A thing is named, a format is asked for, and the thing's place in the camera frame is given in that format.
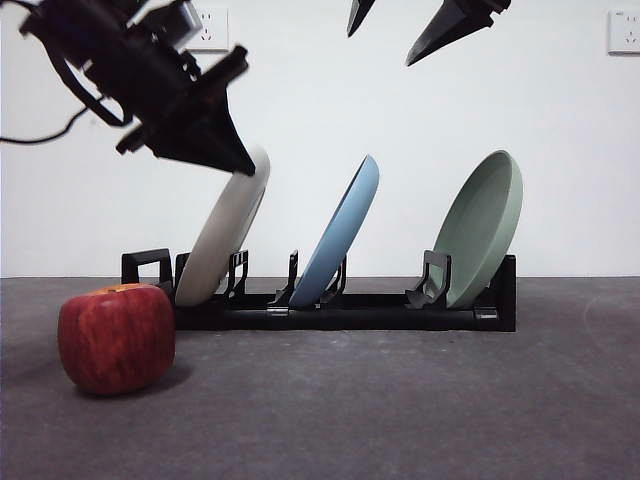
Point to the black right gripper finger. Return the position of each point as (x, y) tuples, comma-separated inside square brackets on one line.
[(450, 30), (361, 15)]

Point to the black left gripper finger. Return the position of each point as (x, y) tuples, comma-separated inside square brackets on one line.
[(195, 147), (225, 125)]

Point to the cream yellow plate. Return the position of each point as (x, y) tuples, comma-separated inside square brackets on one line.
[(215, 240)]

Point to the red apple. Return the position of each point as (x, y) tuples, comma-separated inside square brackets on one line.
[(116, 340)]

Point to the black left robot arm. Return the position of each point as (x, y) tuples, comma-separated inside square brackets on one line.
[(130, 75)]

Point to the blue plate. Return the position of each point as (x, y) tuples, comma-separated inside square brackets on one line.
[(340, 235)]

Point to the green plate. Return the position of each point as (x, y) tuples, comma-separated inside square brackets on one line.
[(480, 225)]

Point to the black plate rack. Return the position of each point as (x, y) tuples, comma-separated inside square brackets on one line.
[(350, 320)]

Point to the white wall socket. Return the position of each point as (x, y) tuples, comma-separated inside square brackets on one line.
[(625, 32), (216, 31)]

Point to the pale grey left wrist camera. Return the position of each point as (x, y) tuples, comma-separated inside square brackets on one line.
[(187, 17)]

